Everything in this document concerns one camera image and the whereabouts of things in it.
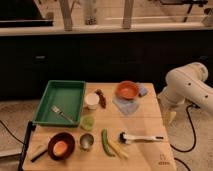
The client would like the orange bowl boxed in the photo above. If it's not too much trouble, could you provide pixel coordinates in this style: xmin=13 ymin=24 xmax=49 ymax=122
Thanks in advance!
xmin=115 ymin=81 xmax=139 ymax=100

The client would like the blue cloth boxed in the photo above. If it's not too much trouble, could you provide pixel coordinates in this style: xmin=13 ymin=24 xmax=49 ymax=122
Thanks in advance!
xmin=112 ymin=97 xmax=139 ymax=115

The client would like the green plastic cup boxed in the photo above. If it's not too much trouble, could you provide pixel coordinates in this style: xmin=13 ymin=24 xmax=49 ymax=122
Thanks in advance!
xmin=80 ymin=115 xmax=95 ymax=131

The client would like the yellow corn piece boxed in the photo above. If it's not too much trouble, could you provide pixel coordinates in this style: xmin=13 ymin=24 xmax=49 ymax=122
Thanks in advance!
xmin=108 ymin=140 xmax=128 ymax=159

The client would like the green plastic tray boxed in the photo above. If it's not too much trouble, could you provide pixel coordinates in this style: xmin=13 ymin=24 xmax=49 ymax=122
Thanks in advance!
xmin=33 ymin=80 xmax=86 ymax=127

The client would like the white handled dish brush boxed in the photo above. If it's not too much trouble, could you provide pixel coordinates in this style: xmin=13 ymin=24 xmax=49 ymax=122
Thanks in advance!
xmin=119 ymin=132 xmax=164 ymax=144

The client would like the dark pan with egg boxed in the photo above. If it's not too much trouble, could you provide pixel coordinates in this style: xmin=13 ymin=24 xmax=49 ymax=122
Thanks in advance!
xmin=29 ymin=132 xmax=75 ymax=162

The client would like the black camera stand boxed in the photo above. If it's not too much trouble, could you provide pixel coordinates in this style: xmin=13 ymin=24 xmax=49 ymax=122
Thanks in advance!
xmin=17 ymin=121 xmax=36 ymax=171

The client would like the small metal cup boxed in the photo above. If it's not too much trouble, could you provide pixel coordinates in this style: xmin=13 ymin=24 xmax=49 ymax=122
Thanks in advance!
xmin=80 ymin=133 xmax=94 ymax=151

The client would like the metal fork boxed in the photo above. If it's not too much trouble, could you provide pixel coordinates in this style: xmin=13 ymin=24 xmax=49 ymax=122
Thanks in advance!
xmin=51 ymin=106 xmax=75 ymax=124

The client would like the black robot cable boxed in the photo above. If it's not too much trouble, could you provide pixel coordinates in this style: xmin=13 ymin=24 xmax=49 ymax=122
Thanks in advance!
xmin=170 ymin=104 xmax=201 ymax=154

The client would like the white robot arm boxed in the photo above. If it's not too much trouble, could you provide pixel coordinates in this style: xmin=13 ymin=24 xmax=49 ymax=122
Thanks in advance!
xmin=157 ymin=62 xmax=213 ymax=126

